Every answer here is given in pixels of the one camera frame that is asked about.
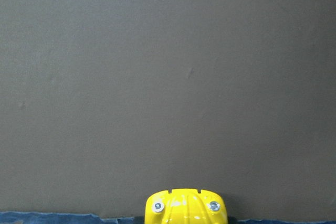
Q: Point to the yellow beetle toy car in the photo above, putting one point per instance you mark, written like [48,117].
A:
[185,205]

